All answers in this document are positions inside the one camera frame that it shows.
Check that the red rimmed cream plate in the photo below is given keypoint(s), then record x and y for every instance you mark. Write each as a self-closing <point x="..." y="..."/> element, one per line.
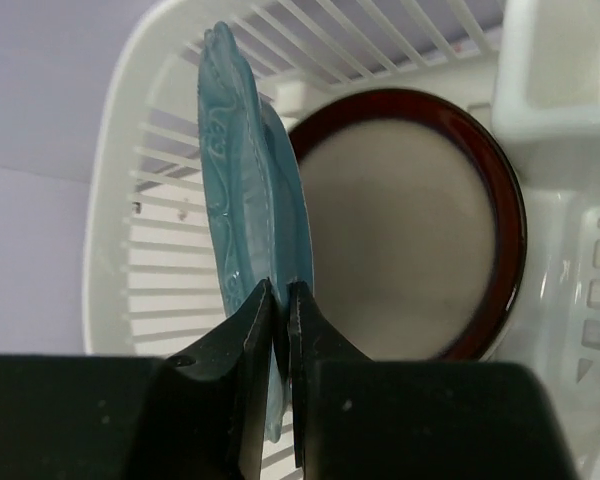
<point x="418" y="225"/>

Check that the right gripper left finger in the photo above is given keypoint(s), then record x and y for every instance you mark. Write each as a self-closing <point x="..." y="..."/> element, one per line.
<point x="198" y="414"/>

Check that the teal scalloped round plate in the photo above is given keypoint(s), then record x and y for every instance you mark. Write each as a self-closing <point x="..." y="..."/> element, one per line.
<point x="254" y="197"/>

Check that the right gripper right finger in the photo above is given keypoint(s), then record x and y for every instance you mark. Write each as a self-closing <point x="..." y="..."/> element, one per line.
<point x="355" y="418"/>

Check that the white plastic dish bin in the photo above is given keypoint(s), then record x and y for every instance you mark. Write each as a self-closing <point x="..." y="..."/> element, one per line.
<point x="527" y="70"/>

